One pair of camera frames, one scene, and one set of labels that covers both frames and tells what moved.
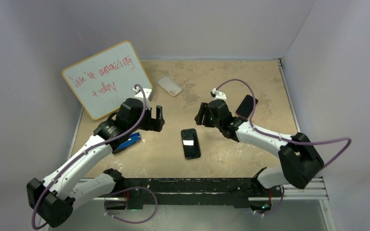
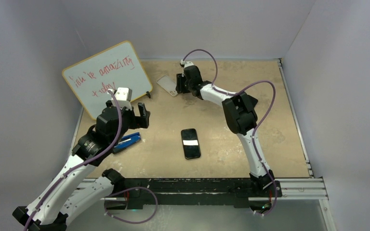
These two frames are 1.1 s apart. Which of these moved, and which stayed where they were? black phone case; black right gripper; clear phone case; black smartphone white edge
Moved: black right gripper
Stayed: black phone case; black smartphone white edge; clear phone case
